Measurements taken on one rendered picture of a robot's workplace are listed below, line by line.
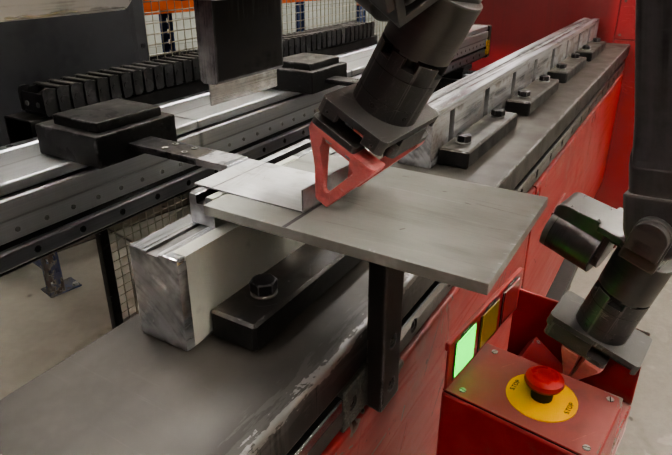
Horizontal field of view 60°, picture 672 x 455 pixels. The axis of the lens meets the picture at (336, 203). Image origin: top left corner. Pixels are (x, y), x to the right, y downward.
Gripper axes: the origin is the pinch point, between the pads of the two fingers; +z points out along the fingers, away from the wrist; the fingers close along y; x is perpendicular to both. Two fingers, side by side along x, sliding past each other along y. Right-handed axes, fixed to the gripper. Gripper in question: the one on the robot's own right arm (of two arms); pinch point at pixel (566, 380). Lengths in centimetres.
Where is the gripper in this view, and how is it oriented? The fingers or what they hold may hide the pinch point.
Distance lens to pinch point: 78.1
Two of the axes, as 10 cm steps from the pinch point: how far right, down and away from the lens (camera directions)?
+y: -7.6, -4.8, 4.3
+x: -6.1, 3.1, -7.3
